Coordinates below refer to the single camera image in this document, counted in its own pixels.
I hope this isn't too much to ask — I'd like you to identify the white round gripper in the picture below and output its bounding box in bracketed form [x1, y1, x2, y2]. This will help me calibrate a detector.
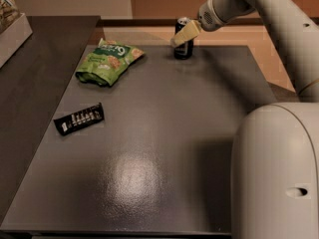
[170, 0, 225, 48]

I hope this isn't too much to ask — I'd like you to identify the blue pepsi can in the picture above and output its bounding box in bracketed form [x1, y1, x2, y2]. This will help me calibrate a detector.
[173, 17, 193, 60]

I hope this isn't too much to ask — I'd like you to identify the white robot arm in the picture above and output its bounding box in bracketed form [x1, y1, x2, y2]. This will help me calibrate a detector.
[170, 0, 319, 239]

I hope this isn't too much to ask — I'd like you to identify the green chips bag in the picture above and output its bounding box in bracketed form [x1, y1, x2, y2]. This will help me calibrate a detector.
[76, 39, 145, 87]

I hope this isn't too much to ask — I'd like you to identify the black candy bar wrapper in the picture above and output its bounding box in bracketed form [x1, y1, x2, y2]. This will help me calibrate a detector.
[54, 103, 105, 136]

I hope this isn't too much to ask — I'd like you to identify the white tray with snacks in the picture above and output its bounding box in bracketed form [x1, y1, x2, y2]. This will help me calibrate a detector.
[0, 0, 33, 68]

